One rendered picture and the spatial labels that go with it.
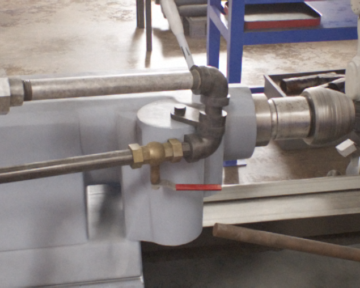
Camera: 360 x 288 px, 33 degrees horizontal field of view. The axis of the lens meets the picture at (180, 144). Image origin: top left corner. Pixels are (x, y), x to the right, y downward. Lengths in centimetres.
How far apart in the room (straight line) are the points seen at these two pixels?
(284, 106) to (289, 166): 212
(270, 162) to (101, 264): 225
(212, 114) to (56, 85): 19
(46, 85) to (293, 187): 71
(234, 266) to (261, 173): 177
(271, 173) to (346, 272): 175
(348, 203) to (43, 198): 63
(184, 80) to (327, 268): 65
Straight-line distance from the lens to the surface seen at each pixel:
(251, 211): 116
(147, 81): 66
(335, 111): 90
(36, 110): 80
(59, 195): 82
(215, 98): 70
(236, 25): 271
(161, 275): 117
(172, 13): 80
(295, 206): 118
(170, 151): 71
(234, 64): 277
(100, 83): 64
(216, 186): 73
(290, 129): 90
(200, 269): 118
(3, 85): 60
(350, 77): 183
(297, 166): 302
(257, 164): 301
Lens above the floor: 148
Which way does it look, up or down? 28 degrees down
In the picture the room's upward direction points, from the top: straight up
